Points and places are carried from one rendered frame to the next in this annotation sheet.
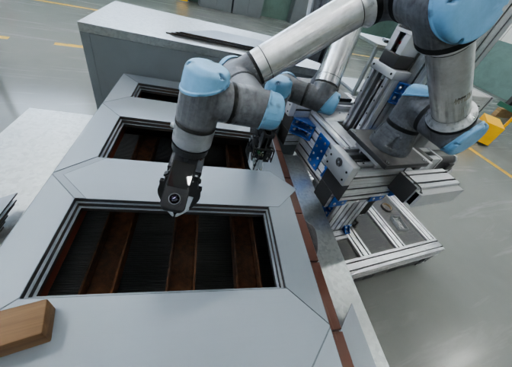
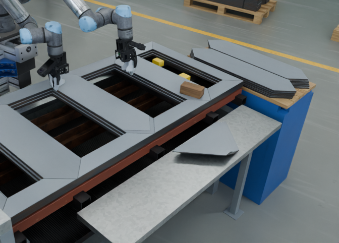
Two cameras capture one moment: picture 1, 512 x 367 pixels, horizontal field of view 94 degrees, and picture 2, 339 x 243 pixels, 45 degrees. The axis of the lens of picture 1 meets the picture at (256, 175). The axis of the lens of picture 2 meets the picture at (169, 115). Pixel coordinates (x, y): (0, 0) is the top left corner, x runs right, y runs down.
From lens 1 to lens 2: 2.30 m
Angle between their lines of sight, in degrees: 90
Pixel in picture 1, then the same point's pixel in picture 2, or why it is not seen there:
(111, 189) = (136, 114)
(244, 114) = not seen: hidden behind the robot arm
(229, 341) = (144, 66)
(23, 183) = (166, 168)
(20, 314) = (187, 85)
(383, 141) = (12, 24)
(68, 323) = (178, 88)
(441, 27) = not seen: outside the picture
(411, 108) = not seen: hidden behind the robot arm
